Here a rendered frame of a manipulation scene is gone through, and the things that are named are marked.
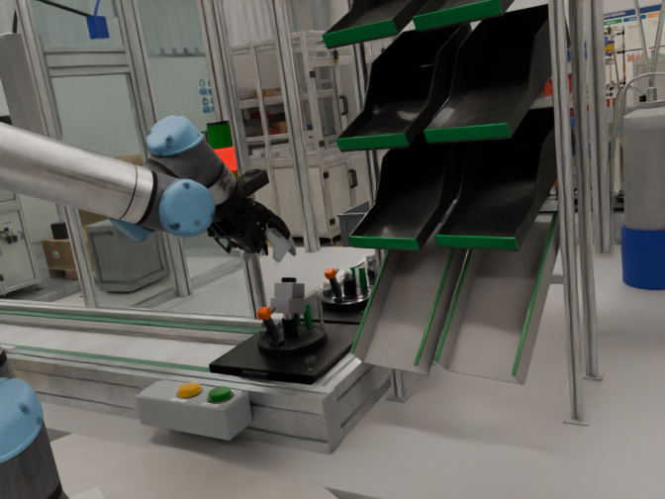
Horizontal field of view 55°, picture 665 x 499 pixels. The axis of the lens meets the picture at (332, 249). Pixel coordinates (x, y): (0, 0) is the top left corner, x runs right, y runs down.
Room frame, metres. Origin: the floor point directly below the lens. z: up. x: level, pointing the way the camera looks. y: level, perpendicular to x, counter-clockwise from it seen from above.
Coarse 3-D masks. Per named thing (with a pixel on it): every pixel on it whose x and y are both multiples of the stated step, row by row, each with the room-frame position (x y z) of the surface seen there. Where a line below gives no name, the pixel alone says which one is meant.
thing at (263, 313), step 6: (258, 312) 1.13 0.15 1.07; (264, 312) 1.13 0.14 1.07; (270, 312) 1.14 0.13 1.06; (264, 318) 1.13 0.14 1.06; (270, 318) 1.14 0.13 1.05; (264, 324) 1.14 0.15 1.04; (270, 324) 1.14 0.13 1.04; (270, 330) 1.14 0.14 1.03; (276, 330) 1.15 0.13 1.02; (270, 336) 1.15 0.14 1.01; (276, 336) 1.15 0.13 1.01
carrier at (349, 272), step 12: (372, 264) 1.42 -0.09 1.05; (348, 276) 1.41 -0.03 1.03; (360, 276) 1.45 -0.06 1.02; (324, 288) 1.55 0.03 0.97; (348, 288) 1.41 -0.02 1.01; (360, 288) 1.45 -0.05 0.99; (372, 288) 1.44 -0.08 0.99; (312, 300) 1.47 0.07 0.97; (324, 300) 1.40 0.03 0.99; (336, 300) 1.37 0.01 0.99; (348, 300) 1.37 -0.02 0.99; (360, 300) 1.36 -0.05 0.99; (312, 312) 1.38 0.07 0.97; (324, 312) 1.37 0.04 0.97; (336, 312) 1.36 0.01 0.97; (348, 312) 1.35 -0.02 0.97; (348, 324) 1.29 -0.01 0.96
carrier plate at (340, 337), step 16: (256, 336) 1.28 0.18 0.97; (336, 336) 1.21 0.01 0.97; (352, 336) 1.20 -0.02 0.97; (240, 352) 1.20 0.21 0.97; (256, 352) 1.18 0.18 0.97; (320, 352) 1.14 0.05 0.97; (336, 352) 1.13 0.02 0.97; (224, 368) 1.14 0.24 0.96; (240, 368) 1.12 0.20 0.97; (256, 368) 1.11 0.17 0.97; (272, 368) 1.10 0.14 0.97; (288, 368) 1.09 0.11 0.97; (304, 368) 1.08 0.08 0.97; (320, 368) 1.07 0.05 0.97
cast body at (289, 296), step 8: (288, 280) 1.21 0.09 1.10; (296, 280) 1.22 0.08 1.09; (280, 288) 1.20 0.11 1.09; (288, 288) 1.20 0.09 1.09; (296, 288) 1.20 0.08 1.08; (304, 288) 1.23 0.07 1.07; (280, 296) 1.20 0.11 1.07; (288, 296) 1.19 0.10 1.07; (296, 296) 1.20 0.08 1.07; (304, 296) 1.22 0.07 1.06; (272, 304) 1.19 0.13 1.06; (280, 304) 1.18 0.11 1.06; (288, 304) 1.17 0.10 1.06; (296, 304) 1.19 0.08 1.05; (304, 304) 1.22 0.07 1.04; (280, 312) 1.18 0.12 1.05; (288, 312) 1.17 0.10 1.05; (296, 312) 1.19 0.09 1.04; (304, 312) 1.21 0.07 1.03
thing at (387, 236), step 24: (456, 144) 1.07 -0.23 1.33; (384, 168) 1.12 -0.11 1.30; (408, 168) 1.18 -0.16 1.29; (432, 168) 1.16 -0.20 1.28; (456, 168) 1.06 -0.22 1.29; (384, 192) 1.12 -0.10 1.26; (408, 192) 1.12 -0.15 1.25; (432, 192) 1.09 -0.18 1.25; (456, 192) 1.06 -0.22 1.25; (384, 216) 1.09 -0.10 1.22; (408, 216) 1.06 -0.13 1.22; (432, 216) 0.99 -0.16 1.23; (360, 240) 1.02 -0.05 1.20; (384, 240) 0.99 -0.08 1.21; (408, 240) 0.96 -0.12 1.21
